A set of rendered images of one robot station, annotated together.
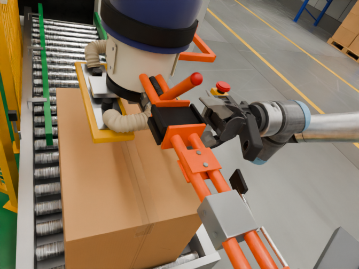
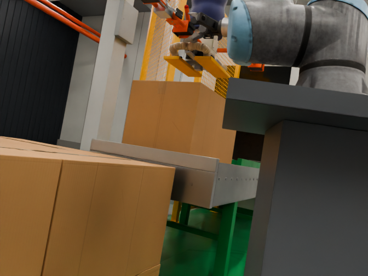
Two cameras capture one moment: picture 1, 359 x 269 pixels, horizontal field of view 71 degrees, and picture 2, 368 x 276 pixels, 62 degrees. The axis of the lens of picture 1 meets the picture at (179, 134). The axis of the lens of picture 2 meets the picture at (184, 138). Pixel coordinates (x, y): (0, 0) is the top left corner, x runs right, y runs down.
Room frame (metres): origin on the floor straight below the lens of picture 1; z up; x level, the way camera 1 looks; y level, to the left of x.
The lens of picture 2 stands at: (-0.20, -1.42, 0.60)
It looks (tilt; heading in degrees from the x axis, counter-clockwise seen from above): 3 degrees up; 64
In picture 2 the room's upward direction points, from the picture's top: 9 degrees clockwise
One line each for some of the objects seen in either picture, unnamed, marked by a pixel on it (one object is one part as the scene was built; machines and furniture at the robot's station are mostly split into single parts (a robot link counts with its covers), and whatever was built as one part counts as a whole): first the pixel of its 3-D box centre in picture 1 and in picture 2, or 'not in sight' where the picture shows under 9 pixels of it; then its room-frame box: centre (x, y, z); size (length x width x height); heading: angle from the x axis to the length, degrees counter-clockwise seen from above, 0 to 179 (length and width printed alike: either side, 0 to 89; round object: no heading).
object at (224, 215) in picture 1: (226, 218); (163, 10); (0.24, -0.12, 1.23); 0.07 x 0.07 x 0.04; 38
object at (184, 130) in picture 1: (176, 123); (183, 29); (0.41, 0.01, 1.24); 0.10 x 0.08 x 0.06; 128
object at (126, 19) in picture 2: not in sight; (126, 22); (0.35, 1.13, 1.62); 0.20 x 0.05 x 0.30; 37
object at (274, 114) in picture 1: (261, 117); (227, 26); (0.55, -0.17, 1.25); 0.09 x 0.05 x 0.10; 38
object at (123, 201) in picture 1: (117, 176); (185, 129); (0.59, 0.16, 0.75); 0.60 x 0.40 x 0.40; 35
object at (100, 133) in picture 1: (101, 92); (184, 64); (0.55, 0.24, 1.14); 0.34 x 0.10 x 0.05; 38
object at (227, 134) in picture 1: (233, 118); (212, 28); (0.51, -0.11, 1.24); 0.12 x 0.09 x 0.08; 128
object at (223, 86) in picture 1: (222, 88); not in sight; (1.07, -0.11, 1.02); 0.07 x 0.07 x 0.04
